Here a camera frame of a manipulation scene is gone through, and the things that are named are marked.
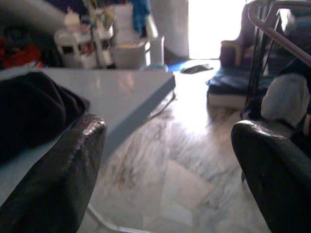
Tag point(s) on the red clothes heap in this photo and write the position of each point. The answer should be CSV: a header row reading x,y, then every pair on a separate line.
x,y
22,53

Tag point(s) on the black metal drying rack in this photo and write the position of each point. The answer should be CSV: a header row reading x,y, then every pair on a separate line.
x,y
267,26

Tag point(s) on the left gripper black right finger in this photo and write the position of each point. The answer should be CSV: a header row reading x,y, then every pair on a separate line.
x,y
279,184

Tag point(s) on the black garment with reflective stripe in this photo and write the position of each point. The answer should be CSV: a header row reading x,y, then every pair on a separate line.
x,y
31,109

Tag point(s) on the navy blue garment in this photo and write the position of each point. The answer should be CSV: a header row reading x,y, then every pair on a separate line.
x,y
295,66

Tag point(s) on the white garment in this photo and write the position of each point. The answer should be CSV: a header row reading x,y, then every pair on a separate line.
x,y
284,97

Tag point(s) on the dark mattress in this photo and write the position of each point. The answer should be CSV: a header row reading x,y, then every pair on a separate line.
x,y
230,85

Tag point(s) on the white folding table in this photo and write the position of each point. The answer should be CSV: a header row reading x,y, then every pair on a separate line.
x,y
121,92

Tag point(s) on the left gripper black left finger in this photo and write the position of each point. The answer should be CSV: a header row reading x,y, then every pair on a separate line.
x,y
56,184

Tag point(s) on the white rolling cart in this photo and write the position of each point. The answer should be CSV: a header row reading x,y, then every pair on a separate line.
x,y
80,43

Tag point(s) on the purple armchair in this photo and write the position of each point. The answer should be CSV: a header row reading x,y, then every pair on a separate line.
x,y
233,48

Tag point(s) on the blue towel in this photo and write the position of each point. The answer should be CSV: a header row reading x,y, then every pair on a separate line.
x,y
141,14

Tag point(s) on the black item on floor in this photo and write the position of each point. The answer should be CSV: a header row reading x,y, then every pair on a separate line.
x,y
194,69

